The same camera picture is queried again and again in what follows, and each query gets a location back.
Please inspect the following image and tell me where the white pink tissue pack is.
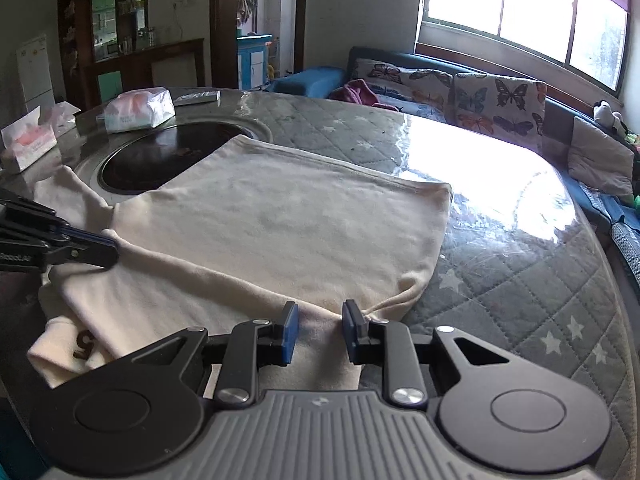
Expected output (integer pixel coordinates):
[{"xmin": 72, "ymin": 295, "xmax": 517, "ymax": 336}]
[
  {"xmin": 0, "ymin": 106, "xmax": 58, "ymax": 174},
  {"xmin": 102, "ymin": 86, "xmax": 176, "ymax": 134}
]

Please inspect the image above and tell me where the blue sofa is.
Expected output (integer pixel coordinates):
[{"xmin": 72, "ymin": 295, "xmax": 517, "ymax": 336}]
[{"xmin": 347, "ymin": 46, "xmax": 640, "ymax": 281}]

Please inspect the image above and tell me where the blue white cabinet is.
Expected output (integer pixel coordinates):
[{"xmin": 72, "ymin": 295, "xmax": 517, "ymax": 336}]
[{"xmin": 236, "ymin": 35, "xmax": 273, "ymax": 92}]

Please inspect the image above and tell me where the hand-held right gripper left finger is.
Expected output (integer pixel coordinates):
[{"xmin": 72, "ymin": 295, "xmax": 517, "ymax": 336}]
[{"xmin": 127, "ymin": 301, "xmax": 301, "ymax": 407}]

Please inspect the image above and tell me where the black white plush toy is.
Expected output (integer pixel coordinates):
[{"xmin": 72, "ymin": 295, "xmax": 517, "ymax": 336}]
[{"xmin": 594, "ymin": 101, "xmax": 628, "ymax": 138}]

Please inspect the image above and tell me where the dark wooden cabinet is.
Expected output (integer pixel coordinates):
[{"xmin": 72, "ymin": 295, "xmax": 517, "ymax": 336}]
[{"xmin": 57, "ymin": 0, "xmax": 206, "ymax": 111}]

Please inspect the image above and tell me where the black round hotplate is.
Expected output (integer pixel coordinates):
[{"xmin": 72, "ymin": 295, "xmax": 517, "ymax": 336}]
[{"xmin": 100, "ymin": 120, "xmax": 273, "ymax": 195}]

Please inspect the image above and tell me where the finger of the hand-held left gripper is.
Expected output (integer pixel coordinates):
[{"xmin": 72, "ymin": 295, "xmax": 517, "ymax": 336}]
[
  {"xmin": 37, "ymin": 241, "xmax": 121, "ymax": 271},
  {"xmin": 0, "ymin": 187, "xmax": 119, "ymax": 248}
]

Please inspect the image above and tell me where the white refrigerator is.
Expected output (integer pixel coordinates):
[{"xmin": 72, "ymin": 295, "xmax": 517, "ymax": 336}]
[{"xmin": 16, "ymin": 34, "xmax": 55, "ymax": 111}]

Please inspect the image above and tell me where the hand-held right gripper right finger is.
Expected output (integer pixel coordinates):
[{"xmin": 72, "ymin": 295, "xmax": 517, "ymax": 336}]
[{"xmin": 341, "ymin": 299, "xmax": 515, "ymax": 406}]

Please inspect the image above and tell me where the cream shirt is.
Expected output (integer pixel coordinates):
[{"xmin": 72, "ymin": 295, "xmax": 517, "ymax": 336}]
[{"xmin": 27, "ymin": 134, "xmax": 453, "ymax": 391}]

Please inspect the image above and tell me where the blue footstool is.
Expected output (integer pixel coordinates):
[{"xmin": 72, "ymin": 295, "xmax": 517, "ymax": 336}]
[{"xmin": 270, "ymin": 66, "xmax": 347, "ymax": 98}]

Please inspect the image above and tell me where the grey remote control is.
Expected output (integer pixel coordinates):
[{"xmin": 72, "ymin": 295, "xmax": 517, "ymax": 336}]
[{"xmin": 172, "ymin": 91, "xmax": 221, "ymax": 106}]

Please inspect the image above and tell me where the grey pillow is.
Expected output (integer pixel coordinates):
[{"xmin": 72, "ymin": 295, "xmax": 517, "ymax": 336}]
[{"xmin": 567, "ymin": 116, "xmax": 635, "ymax": 197}]

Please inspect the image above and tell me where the grey quilted star table cover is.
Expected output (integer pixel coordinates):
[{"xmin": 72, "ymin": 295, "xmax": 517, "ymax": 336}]
[{"xmin": 245, "ymin": 90, "xmax": 637, "ymax": 461}]

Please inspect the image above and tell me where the window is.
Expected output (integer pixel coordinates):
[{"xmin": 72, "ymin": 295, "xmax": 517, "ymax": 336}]
[{"xmin": 415, "ymin": 0, "xmax": 632, "ymax": 98}]

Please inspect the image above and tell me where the butterfly print cushion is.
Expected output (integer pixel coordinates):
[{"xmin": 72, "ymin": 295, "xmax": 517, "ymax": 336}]
[
  {"xmin": 452, "ymin": 72, "xmax": 547, "ymax": 137},
  {"xmin": 352, "ymin": 58, "xmax": 456, "ymax": 123}
]

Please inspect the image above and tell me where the magenta cloth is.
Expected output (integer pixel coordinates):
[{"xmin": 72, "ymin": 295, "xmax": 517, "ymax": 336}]
[{"xmin": 328, "ymin": 79, "xmax": 383, "ymax": 107}]

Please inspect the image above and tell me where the clear plastic tissue pack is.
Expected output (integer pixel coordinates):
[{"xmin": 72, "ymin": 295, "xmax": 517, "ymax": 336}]
[{"xmin": 39, "ymin": 101, "xmax": 81, "ymax": 137}]

